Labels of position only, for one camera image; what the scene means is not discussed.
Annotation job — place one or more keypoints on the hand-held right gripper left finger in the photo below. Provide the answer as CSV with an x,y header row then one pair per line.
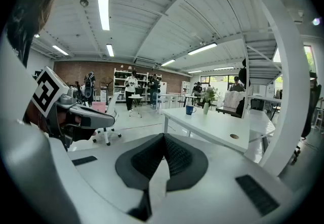
x,y
144,159

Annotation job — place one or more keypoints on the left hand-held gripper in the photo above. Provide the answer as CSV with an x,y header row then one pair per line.
x,y
53,88

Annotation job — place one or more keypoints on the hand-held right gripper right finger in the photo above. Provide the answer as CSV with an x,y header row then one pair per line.
x,y
182,162

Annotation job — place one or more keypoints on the person's left forearm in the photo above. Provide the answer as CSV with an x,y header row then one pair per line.
x,y
35,116

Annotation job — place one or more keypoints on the person's left hand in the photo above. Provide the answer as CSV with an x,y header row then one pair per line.
x,y
62,119

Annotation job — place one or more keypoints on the ceiling strip light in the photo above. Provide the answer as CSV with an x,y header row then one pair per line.
x,y
168,62
103,10
202,48
110,50
60,50

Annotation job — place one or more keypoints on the pink box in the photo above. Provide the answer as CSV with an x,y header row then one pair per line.
x,y
98,107

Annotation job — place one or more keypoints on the person's black printed shirt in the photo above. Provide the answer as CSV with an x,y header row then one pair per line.
x,y
19,48

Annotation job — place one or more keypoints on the black standing fan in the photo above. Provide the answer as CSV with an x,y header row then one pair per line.
x,y
106,83

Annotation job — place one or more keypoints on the white office chair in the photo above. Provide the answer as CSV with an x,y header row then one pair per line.
x,y
110,114

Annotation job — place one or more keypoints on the green glass vase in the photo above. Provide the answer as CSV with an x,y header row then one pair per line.
x,y
206,108

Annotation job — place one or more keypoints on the round white side table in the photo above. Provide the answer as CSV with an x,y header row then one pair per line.
x,y
135,97

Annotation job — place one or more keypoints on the white storage shelf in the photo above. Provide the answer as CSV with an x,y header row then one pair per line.
x,y
119,83

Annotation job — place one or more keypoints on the blue flower bouquet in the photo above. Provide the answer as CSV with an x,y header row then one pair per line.
x,y
209,93

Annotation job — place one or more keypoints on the white staircase frame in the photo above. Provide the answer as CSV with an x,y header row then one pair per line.
x,y
286,91

